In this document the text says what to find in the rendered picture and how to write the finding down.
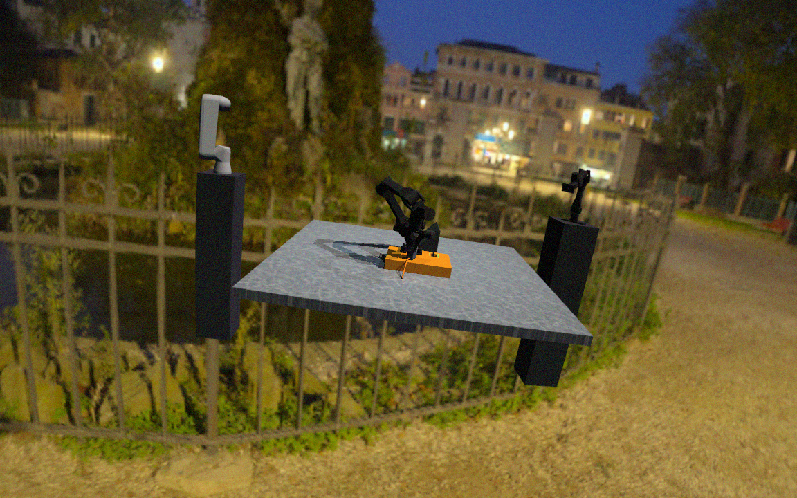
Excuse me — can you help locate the orange flat deck plate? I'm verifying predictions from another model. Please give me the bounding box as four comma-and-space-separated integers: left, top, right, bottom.
384, 243, 452, 278

